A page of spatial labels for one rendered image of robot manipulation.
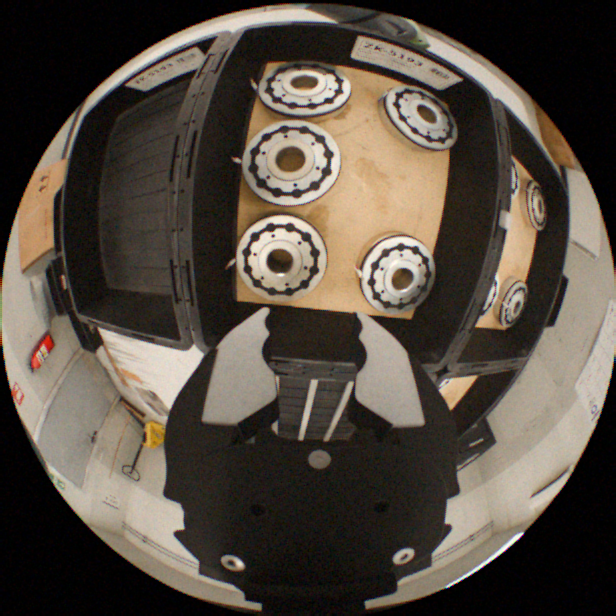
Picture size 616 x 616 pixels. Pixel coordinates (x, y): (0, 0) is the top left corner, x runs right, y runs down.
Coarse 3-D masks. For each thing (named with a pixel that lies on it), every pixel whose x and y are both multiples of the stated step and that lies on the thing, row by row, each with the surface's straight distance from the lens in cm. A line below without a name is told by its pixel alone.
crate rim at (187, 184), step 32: (224, 64) 23; (448, 64) 30; (192, 128) 20; (192, 160) 18; (192, 192) 18; (192, 224) 18; (192, 256) 19; (192, 288) 20; (480, 288) 25; (192, 320) 22; (448, 352) 27
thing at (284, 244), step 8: (272, 240) 23; (280, 240) 22; (264, 248) 23; (272, 248) 23; (280, 248) 23; (288, 248) 22; (296, 248) 22; (264, 256) 23; (296, 256) 23; (264, 264) 23; (296, 264) 23; (264, 272) 24; (272, 272) 24; (288, 272) 23; (296, 272) 23; (272, 280) 24; (280, 280) 24; (288, 280) 24
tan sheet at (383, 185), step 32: (352, 96) 30; (256, 128) 28; (352, 128) 28; (384, 128) 29; (288, 160) 26; (352, 160) 26; (384, 160) 28; (416, 160) 30; (448, 160) 33; (352, 192) 26; (384, 192) 27; (416, 192) 29; (320, 224) 26; (352, 224) 26; (384, 224) 27; (416, 224) 29; (288, 256) 27; (352, 256) 27; (320, 288) 28; (352, 288) 29
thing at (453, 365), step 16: (512, 112) 36; (496, 256) 25; (496, 272) 26; (560, 272) 51; (480, 304) 26; (544, 320) 51; (464, 336) 27; (528, 352) 52; (448, 368) 30; (464, 368) 32; (480, 368) 36
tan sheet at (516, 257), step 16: (528, 176) 53; (512, 208) 45; (512, 224) 45; (512, 240) 45; (528, 240) 51; (512, 256) 46; (528, 256) 53; (512, 272) 48; (480, 320) 45; (496, 320) 50
